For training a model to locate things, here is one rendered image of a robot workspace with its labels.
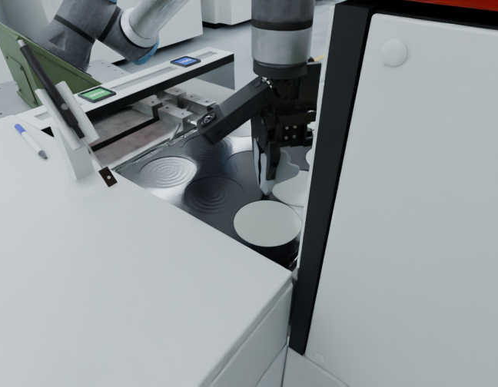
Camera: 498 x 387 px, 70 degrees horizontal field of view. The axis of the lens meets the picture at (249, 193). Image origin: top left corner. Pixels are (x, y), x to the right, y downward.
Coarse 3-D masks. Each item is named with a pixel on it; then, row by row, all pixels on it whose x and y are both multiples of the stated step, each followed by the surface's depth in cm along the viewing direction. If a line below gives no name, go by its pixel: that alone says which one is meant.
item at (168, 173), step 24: (192, 144) 70; (216, 144) 70; (240, 144) 70; (144, 168) 64; (168, 168) 64; (192, 168) 64; (216, 168) 64; (240, 168) 64; (168, 192) 58; (192, 192) 59; (216, 192) 59; (240, 192) 59; (216, 216) 54; (240, 240) 50
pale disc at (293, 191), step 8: (296, 176) 62; (304, 176) 62; (280, 184) 60; (288, 184) 60; (296, 184) 60; (304, 184) 60; (272, 192) 58; (280, 192) 58; (288, 192) 58; (296, 192) 58; (304, 192) 58; (288, 200) 57; (296, 200) 57; (304, 200) 57
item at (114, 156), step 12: (144, 132) 78; (156, 132) 78; (168, 132) 78; (180, 132) 79; (108, 144) 74; (120, 144) 74; (132, 144) 74; (144, 144) 74; (156, 144) 74; (96, 156) 71; (108, 156) 71; (120, 156) 71; (132, 156) 71
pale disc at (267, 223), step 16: (256, 208) 55; (272, 208) 55; (288, 208) 55; (240, 224) 52; (256, 224) 52; (272, 224) 52; (288, 224) 52; (256, 240) 50; (272, 240) 50; (288, 240) 50
